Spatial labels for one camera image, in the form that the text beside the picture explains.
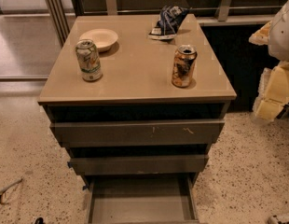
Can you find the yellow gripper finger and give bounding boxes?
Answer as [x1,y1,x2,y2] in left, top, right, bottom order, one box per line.
[253,61,289,121]
[249,21,271,46]

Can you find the orange soda can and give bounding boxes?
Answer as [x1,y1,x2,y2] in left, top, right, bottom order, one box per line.
[172,45,198,88]

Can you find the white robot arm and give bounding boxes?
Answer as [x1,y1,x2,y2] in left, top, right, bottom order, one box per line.
[249,0,289,122]

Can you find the grey drawer cabinet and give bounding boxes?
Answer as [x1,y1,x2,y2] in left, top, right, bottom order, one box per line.
[37,13,238,224]

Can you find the open bottom grey drawer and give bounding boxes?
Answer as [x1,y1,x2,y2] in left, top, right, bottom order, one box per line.
[85,175,200,224]

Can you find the green white soda can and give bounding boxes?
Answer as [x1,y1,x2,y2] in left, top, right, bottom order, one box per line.
[76,39,103,81]

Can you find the middle grey drawer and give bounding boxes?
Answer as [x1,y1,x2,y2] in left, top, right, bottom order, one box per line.
[70,155,209,175]

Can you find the top grey drawer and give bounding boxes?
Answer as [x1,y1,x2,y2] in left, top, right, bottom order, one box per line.
[50,119,225,147]

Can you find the wooden metal railing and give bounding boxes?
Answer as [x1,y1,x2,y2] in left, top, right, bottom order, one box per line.
[46,0,287,43]

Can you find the blue chip bag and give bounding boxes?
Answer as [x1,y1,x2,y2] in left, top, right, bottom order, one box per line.
[148,6,189,40]

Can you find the white object bottom right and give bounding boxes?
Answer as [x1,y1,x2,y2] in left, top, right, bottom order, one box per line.
[268,213,289,224]

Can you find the white shallow bowl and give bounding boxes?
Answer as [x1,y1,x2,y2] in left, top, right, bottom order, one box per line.
[79,29,118,52]

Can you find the small black floor object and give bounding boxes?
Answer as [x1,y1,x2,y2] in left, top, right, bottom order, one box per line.
[34,217,45,224]

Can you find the dark object by wall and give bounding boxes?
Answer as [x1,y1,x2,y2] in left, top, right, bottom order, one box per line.
[277,103,289,119]

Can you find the grey cable on floor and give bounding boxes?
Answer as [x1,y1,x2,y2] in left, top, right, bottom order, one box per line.
[0,177,23,205]

